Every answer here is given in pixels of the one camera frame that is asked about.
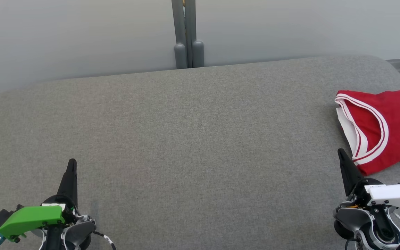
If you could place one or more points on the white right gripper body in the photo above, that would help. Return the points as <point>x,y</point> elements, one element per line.
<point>394,196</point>

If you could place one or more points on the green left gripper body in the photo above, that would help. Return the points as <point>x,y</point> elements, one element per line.
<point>30,218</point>

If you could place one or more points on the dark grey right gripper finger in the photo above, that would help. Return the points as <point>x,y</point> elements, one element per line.
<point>349,172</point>

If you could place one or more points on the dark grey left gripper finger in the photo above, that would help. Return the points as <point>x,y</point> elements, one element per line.
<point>69,180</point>

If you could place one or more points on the red basketball jersey white trim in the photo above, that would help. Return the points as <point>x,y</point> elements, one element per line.
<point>394,132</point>

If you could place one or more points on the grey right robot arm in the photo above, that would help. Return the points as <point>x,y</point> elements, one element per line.
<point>370,229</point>

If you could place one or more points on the grey fabric sofa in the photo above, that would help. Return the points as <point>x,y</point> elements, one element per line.
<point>200,139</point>

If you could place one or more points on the grey partition post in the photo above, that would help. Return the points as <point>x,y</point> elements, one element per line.
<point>188,34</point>

